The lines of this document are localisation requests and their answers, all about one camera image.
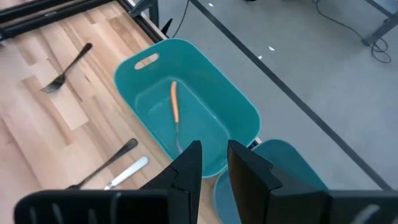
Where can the grey metal stand leg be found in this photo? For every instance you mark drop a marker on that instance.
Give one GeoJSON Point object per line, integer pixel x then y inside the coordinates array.
{"type": "Point", "coordinates": [154, 14]}

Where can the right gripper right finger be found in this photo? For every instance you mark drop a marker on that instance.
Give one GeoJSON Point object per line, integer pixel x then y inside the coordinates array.
{"type": "Point", "coordinates": [248, 186]}

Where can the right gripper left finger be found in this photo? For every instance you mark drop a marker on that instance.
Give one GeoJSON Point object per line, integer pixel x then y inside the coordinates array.
{"type": "Point", "coordinates": [186, 186]}

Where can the small black fin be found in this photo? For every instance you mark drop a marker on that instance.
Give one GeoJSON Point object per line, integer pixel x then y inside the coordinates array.
{"type": "Point", "coordinates": [168, 28]}

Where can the dark table crossbar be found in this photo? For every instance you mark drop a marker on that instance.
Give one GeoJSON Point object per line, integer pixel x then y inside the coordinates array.
{"type": "Point", "coordinates": [377, 7]}

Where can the grey table leg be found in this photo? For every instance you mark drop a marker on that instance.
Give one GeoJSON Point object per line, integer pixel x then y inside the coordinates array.
{"type": "Point", "coordinates": [382, 29]}

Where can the black frame bar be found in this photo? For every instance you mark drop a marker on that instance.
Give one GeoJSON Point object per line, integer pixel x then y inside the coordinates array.
{"type": "Point", "coordinates": [18, 12]}
{"type": "Point", "coordinates": [46, 20]}

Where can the dark teal plastic bin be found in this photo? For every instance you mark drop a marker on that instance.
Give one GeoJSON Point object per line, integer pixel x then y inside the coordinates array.
{"type": "Point", "coordinates": [298, 171]}

